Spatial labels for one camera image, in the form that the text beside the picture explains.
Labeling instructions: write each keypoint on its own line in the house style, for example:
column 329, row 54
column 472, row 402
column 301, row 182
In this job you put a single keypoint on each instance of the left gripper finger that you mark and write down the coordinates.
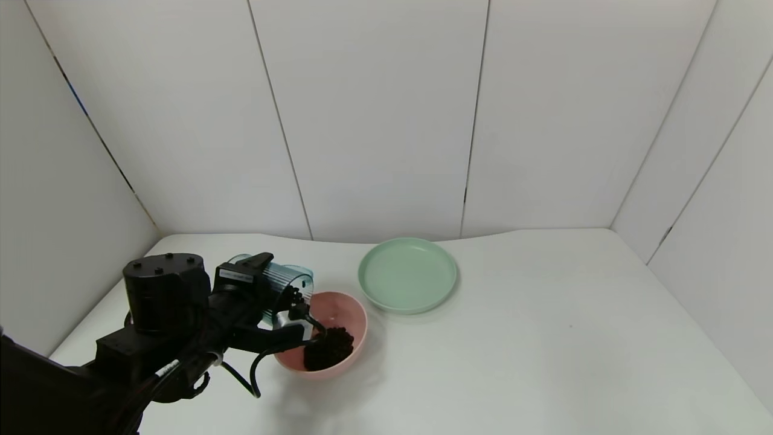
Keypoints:
column 280, row 298
column 259, row 261

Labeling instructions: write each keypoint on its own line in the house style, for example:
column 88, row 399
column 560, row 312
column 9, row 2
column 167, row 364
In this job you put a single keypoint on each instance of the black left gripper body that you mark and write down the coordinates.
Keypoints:
column 240, row 273

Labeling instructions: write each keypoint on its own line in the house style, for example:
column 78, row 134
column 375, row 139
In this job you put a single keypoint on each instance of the transparent blue ribbed cup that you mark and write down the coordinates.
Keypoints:
column 290, row 281

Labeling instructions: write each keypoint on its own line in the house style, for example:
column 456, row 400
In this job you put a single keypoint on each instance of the dark brown beans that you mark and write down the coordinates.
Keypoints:
column 329, row 350

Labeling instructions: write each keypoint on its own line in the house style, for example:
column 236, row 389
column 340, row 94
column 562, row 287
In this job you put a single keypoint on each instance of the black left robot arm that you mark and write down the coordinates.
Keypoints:
column 157, row 302

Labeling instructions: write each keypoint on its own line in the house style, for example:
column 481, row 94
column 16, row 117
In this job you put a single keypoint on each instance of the pink bowl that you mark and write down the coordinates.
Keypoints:
column 350, row 311

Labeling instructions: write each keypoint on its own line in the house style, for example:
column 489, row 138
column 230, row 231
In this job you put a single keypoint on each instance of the green round plate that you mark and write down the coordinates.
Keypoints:
column 407, row 275

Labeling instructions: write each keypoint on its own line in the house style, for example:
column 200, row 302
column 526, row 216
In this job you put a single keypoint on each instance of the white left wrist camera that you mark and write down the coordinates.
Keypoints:
column 288, row 320

